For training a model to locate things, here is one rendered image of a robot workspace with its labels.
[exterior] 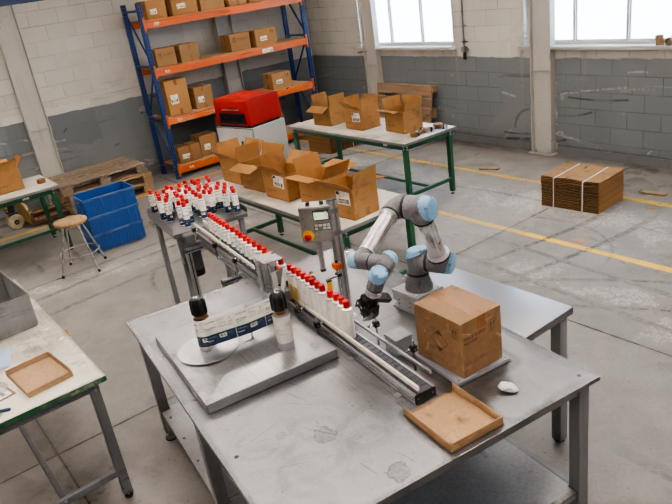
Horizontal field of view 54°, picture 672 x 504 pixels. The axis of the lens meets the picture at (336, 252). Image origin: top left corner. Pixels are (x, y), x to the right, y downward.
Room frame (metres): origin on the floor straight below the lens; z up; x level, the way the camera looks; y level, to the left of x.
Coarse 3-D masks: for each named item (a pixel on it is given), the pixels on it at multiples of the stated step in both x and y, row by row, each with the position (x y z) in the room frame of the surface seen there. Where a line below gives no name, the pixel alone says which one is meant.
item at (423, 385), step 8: (320, 320) 3.05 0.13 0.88; (328, 328) 2.96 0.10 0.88; (360, 336) 2.83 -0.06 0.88; (352, 344) 2.77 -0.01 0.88; (368, 344) 2.74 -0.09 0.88; (360, 352) 2.69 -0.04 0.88; (376, 352) 2.66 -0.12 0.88; (384, 360) 2.59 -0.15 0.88; (392, 360) 2.57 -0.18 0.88; (384, 368) 2.52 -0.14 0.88; (400, 368) 2.50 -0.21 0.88; (392, 376) 2.45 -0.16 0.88; (408, 376) 2.43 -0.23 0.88; (416, 376) 2.42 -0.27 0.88; (416, 384) 2.36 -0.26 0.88; (424, 384) 2.35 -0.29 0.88; (416, 392) 2.31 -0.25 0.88
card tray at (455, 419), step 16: (432, 400) 2.30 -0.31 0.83; (448, 400) 2.28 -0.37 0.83; (464, 400) 2.27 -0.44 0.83; (416, 416) 2.21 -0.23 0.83; (432, 416) 2.19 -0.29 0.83; (448, 416) 2.18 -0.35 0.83; (464, 416) 2.16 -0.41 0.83; (480, 416) 2.15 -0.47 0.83; (496, 416) 2.11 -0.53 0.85; (432, 432) 2.06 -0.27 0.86; (448, 432) 2.08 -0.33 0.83; (464, 432) 2.07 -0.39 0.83; (480, 432) 2.03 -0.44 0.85; (448, 448) 1.98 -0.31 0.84
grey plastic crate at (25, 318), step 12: (0, 276) 4.13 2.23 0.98; (0, 288) 4.11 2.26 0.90; (12, 288) 3.97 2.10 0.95; (0, 300) 4.09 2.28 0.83; (12, 300) 3.61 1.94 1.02; (24, 300) 3.65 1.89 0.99; (0, 312) 3.94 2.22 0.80; (12, 312) 3.60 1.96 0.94; (24, 312) 3.63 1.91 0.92; (0, 324) 3.55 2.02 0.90; (12, 324) 3.58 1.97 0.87; (24, 324) 3.62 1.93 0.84; (36, 324) 3.66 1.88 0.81; (0, 336) 3.53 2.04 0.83
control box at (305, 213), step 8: (304, 208) 3.14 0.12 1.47; (312, 208) 3.13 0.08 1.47; (320, 208) 3.13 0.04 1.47; (328, 208) 3.12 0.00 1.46; (304, 216) 3.14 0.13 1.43; (312, 216) 3.13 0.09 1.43; (304, 224) 3.14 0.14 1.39; (312, 224) 3.13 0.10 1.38; (304, 232) 3.14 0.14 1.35; (312, 232) 3.13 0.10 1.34; (320, 232) 3.13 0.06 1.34; (328, 232) 3.12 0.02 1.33; (304, 240) 3.14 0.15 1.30; (312, 240) 3.13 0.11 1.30; (320, 240) 3.13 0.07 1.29; (328, 240) 3.13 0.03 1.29
